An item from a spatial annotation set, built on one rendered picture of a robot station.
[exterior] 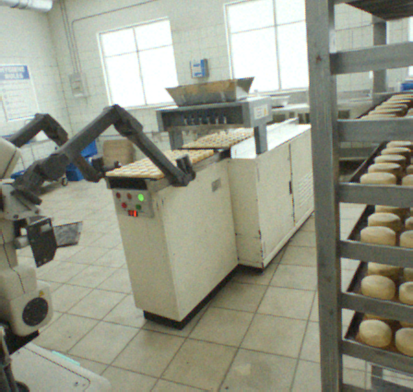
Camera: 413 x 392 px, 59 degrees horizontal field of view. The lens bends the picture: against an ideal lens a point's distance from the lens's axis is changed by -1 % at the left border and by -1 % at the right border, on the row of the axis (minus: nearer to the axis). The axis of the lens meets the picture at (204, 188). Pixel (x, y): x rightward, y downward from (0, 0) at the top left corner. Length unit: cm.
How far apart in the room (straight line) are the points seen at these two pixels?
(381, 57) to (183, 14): 555
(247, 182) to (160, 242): 72
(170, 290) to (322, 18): 172
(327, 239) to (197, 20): 546
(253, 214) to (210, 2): 402
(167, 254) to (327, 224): 144
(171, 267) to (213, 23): 439
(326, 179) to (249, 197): 184
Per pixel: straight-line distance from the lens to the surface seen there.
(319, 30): 51
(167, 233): 189
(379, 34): 95
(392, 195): 55
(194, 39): 590
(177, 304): 207
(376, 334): 72
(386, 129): 53
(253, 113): 225
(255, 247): 248
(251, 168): 228
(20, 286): 147
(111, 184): 199
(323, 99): 51
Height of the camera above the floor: 132
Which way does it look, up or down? 16 degrees down
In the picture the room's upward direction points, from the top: 7 degrees counter-clockwise
